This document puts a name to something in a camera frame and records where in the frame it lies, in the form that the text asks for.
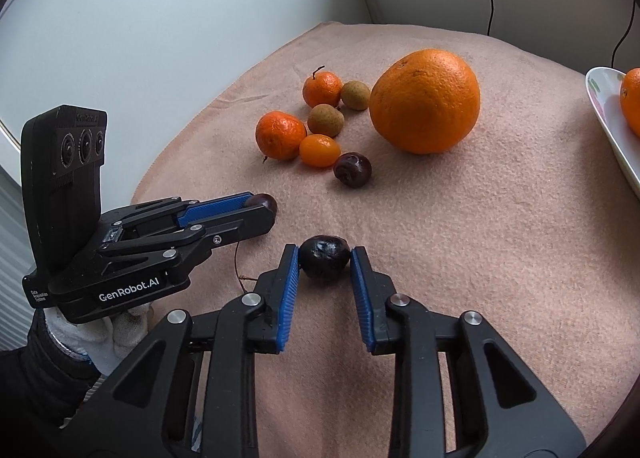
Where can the person's left hand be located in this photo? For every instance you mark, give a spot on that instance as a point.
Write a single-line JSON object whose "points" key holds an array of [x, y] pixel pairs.
{"points": [[100, 343]]}

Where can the tan longan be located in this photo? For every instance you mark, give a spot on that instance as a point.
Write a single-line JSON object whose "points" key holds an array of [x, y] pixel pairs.
{"points": [[326, 120], [356, 95]]}

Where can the glossy large orange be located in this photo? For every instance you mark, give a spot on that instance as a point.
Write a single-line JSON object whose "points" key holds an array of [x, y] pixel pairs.
{"points": [[631, 100]]}

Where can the white floral plate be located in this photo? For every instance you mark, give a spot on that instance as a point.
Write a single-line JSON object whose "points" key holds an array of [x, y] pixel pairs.
{"points": [[607, 105]]}

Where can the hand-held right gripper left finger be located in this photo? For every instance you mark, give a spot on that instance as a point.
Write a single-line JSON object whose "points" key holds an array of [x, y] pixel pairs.
{"points": [[290, 298]]}

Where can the person's left forearm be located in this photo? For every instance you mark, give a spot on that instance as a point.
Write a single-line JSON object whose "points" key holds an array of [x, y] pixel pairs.
{"points": [[35, 388]]}

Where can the brown cherry stem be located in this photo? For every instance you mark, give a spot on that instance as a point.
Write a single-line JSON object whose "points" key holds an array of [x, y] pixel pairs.
{"points": [[244, 279]]}

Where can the mandarin with stem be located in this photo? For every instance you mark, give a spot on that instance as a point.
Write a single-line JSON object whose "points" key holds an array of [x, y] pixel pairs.
{"points": [[322, 89]]}

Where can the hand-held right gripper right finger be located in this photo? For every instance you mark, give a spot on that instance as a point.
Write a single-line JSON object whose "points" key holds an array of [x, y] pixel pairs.
{"points": [[362, 298]]}

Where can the stemless mandarin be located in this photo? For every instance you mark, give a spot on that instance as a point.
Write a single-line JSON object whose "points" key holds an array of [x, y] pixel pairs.
{"points": [[280, 135]]}

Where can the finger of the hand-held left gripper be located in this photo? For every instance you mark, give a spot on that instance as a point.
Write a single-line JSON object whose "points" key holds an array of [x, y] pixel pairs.
{"points": [[215, 208], [235, 227]]}

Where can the small orange kumquat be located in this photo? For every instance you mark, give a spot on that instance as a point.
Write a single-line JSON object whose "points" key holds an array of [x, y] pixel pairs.
{"points": [[320, 150]]}

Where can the grey ribbed panel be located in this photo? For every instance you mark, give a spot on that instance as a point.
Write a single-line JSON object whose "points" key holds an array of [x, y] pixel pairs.
{"points": [[12, 238]]}

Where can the rough-skinned large orange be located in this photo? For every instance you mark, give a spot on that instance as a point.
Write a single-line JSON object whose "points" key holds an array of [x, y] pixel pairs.
{"points": [[425, 103]]}

